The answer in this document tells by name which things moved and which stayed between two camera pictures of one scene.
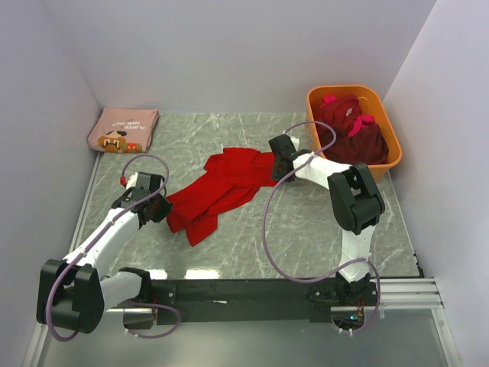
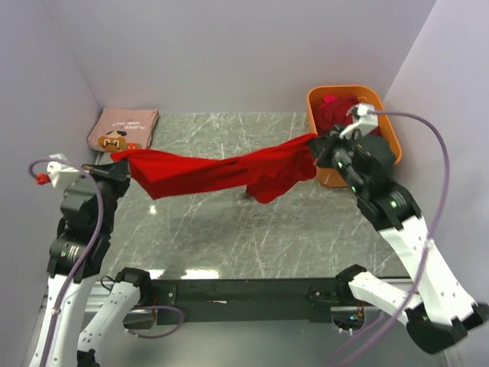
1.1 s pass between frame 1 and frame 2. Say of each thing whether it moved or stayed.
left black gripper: moved
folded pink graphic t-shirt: stayed
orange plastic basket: stayed
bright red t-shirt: moved
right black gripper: moved
